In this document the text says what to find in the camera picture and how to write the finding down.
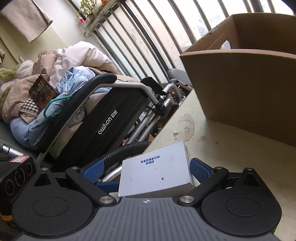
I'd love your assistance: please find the pile of clothes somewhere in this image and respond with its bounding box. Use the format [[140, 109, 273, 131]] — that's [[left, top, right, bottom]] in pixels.
[[0, 40, 142, 149]]

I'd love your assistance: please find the smartphone with lit screen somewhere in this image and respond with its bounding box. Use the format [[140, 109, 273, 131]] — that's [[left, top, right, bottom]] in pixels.
[[29, 75, 59, 109]]

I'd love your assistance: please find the potted green plant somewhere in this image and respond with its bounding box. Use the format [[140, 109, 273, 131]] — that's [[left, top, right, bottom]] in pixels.
[[79, 0, 109, 25]]

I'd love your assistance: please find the black folded wheelchair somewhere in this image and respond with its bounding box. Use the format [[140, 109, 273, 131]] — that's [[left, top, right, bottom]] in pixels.
[[35, 73, 191, 172]]

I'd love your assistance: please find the white small carton box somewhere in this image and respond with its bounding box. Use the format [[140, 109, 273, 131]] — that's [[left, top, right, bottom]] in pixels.
[[118, 141, 194, 198]]

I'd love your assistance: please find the brown cardboard box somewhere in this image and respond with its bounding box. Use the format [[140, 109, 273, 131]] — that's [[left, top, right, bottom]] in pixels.
[[181, 13, 295, 146]]

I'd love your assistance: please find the metal window railing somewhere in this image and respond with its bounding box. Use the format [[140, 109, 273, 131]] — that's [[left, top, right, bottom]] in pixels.
[[79, 1, 280, 84]]

